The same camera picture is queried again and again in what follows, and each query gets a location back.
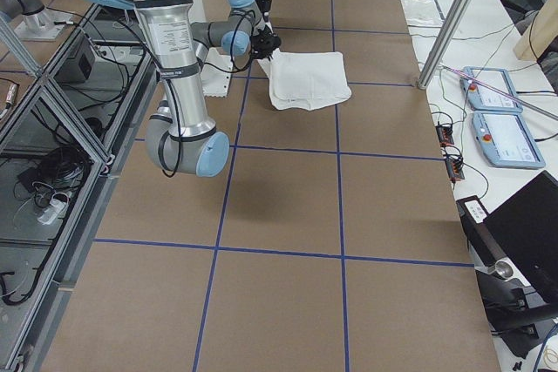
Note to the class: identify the white long-sleeve printed shirt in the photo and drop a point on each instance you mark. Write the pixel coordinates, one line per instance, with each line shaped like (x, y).
(308, 81)

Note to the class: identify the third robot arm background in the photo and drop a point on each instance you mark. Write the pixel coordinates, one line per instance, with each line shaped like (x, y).
(39, 23)

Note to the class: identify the clear plastic sleeve sheet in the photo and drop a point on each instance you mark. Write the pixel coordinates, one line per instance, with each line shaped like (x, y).
(423, 13)

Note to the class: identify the black electronics box floor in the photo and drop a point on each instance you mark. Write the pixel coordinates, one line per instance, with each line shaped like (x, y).
(77, 67)

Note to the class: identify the black power strip orange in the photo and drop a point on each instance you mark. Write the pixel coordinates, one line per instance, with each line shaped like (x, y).
(445, 134)

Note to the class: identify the blue teach pendant far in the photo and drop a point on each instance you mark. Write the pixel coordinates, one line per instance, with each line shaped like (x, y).
(482, 99)

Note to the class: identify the blue teach pendant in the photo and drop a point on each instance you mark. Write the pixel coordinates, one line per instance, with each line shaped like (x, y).
(506, 141)
(482, 99)

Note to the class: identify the blue teach pendant near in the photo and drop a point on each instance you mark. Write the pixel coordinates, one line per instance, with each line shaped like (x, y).
(506, 141)

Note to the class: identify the white power strip floor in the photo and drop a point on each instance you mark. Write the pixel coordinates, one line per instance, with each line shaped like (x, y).
(56, 206)

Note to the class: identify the wooden board leaning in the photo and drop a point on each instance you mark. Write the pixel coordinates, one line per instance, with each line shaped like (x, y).
(539, 34)

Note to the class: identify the metal grabber stick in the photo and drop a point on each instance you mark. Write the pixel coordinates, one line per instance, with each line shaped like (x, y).
(472, 80)

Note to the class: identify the black box with label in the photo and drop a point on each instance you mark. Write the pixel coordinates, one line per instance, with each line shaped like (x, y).
(473, 215)

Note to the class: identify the white perforated base plate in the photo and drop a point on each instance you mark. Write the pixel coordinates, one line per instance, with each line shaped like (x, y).
(216, 74)

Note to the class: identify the aluminium truss frame right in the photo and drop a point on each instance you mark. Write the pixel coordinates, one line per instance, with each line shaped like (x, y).
(71, 139)

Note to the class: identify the aluminium frame column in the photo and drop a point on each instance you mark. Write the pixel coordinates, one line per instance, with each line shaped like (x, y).
(442, 42)

